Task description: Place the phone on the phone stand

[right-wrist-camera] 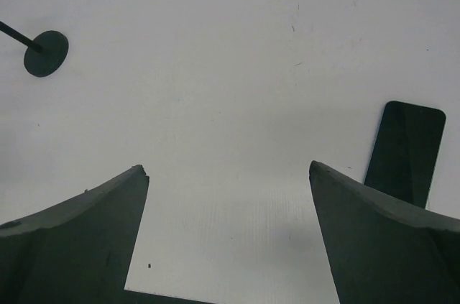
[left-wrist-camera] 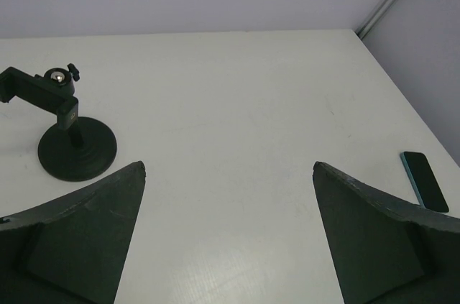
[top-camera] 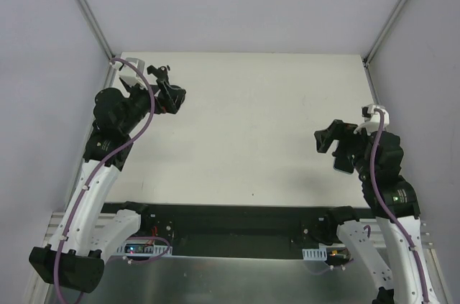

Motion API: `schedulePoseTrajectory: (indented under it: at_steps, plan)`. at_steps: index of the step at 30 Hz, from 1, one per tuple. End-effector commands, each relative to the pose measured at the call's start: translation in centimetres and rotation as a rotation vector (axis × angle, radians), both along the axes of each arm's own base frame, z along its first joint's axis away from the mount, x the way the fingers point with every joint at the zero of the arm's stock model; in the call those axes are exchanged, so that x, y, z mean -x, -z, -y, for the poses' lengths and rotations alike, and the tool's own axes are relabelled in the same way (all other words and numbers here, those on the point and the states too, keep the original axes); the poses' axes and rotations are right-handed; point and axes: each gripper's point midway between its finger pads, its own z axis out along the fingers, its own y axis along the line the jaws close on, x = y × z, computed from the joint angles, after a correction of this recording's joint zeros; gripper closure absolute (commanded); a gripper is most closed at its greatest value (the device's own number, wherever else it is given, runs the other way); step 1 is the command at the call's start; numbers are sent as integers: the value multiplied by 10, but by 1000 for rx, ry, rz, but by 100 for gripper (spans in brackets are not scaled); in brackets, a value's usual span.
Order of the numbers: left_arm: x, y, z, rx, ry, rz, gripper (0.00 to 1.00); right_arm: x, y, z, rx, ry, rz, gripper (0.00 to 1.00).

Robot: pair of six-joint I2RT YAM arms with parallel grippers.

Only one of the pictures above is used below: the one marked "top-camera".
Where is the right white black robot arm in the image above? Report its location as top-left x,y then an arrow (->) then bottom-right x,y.
307,119 -> 438,303

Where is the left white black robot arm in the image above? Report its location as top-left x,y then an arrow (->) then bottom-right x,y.
29,59 -> 186,293

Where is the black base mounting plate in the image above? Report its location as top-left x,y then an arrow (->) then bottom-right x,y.
107,201 -> 378,258

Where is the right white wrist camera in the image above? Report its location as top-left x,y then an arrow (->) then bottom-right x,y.
354,104 -> 390,135

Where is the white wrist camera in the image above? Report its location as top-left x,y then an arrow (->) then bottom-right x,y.
112,57 -> 147,89
354,104 -> 390,135

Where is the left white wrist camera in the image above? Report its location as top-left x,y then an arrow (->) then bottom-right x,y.
112,57 -> 147,89

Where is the left aluminium frame post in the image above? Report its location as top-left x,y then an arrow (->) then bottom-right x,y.
75,0 -> 115,59

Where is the aluminium frame post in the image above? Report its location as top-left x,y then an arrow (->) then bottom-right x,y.
75,0 -> 115,59
362,0 -> 409,68

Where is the right white cable duct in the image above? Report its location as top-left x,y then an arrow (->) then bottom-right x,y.
302,247 -> 328,262

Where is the white cable duct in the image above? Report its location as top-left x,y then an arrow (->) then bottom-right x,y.
114,241 -> 173,257
302,247 -> 328,262

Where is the left white cable duct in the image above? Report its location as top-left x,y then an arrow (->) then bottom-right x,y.
114,241 -> 173,257

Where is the right aluminium frame post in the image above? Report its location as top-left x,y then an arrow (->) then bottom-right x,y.
362,0 -> 409,68

